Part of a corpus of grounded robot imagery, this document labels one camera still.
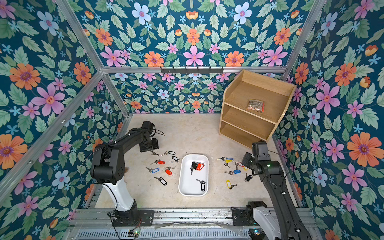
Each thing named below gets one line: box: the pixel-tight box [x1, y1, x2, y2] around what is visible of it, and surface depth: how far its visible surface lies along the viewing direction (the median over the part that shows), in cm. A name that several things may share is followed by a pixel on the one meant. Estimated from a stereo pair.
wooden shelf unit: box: [218, 69, 297, 147], surface depth 89 cm
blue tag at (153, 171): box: [145, 167, 160, 174], surface depth 92 cm
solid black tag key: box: [244, 173, 253, 182], surface depth 88 cm
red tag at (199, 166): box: [196, 163, 205, 171], surface depth 92 cm
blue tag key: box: [224, 169, 242, 175], surface depth 91 cm
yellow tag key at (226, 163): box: [224, 159, 233, 169], surface depth 95 cm
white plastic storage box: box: [178, 154, 209, 197], surface depth 89 cm
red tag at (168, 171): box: [165, 166, 173, 176], surface depth 92 cm
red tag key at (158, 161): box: [150, 159, 166, 165], surface depth 95 cm
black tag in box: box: [190, 161, 198, 175], surface depth 93 cm
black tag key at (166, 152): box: [160, 150, 176, 157], surface depth 100 cm
